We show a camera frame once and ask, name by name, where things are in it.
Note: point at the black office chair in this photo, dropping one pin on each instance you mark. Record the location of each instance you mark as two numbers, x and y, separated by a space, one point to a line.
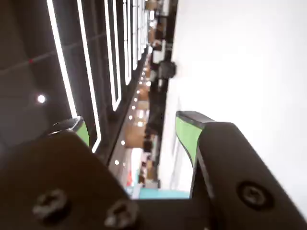
166 69

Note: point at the rectangular ceiling light frame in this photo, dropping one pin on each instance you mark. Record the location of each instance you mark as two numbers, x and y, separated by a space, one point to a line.
62 58
128 81
116 48

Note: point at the round ceiling spot light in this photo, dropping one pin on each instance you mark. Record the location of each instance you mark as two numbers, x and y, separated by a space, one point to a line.
41 98

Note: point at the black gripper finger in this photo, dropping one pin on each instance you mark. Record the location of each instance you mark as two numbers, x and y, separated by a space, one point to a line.
52 172
235 167

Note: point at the teal bin with domed lid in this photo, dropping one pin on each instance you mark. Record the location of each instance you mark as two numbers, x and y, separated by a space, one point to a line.
163 193

